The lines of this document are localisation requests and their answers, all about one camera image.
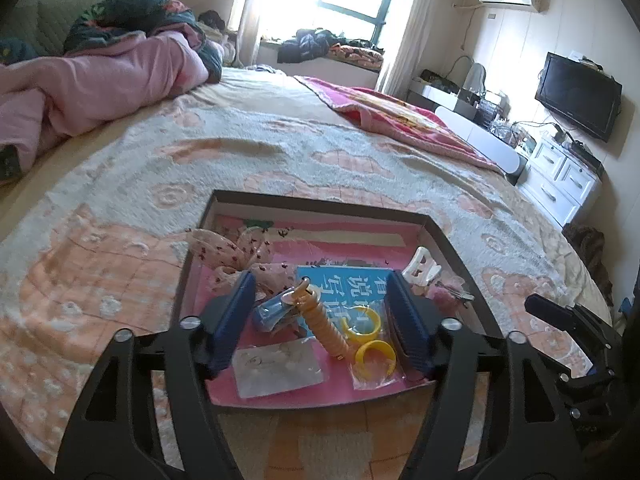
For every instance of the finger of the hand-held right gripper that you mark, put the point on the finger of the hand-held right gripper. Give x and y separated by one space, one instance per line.
592 377
555 316

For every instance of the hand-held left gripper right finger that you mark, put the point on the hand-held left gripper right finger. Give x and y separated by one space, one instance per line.
407 325

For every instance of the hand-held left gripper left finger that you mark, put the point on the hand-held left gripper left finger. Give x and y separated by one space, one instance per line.
227 325

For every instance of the white hair claw clip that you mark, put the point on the white hair claw clip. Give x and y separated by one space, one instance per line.
422 266

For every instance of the floral fabric hair bow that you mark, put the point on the floral fabric hair bow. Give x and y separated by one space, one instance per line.
220 251

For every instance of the dark cardboard box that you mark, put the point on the dark cardboard box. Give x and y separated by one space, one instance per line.
320 200

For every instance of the blue hair clip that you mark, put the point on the blue hair clip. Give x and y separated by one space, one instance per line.
270 312

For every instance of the yellow open bangle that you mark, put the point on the yellow open bangle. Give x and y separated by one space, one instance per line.
364 334
372 360

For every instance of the pink fuzzy hair clip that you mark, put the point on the pink fuzzy hair clip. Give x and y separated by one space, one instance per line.
445 294

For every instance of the yellow rings in bag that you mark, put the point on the yellow rings in bag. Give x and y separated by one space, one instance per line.
387 382

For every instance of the brown clothing heap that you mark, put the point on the brown clothing heap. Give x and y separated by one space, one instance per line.
590 260

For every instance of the clear plastic earring bag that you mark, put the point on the clear plastic earring bag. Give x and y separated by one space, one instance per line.
277 370

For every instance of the white drawer cabinet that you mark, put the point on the white drawer cabinet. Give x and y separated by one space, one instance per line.
560 180

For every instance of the black set-top box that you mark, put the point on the black set-top box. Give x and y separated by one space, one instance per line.
582 152

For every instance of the white desk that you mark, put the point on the white desk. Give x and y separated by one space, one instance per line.
480 135

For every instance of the red pink printed blanket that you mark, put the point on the red pink printed blanket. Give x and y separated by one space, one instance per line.
400 120

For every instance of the black flat television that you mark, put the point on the black flat television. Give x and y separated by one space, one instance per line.
577 95

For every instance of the pink quilt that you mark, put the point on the pink quilt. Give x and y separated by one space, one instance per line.
100 85

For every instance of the floral window seat cushion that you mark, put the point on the floral window seat cushion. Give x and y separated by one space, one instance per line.
357 54

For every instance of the beige pillow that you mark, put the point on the beige pillow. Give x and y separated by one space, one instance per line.
220 42

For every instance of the dark clothes pile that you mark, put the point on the dark clothes pile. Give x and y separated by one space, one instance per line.
307 46

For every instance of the sheer white curtain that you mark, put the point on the sheer white curtain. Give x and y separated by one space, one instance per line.
410 25
250 20

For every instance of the dark floral quilt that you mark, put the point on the dark floral quilt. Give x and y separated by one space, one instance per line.
130 17

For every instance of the green quilted headboard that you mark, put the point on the green quilted headboard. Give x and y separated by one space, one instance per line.
40 20

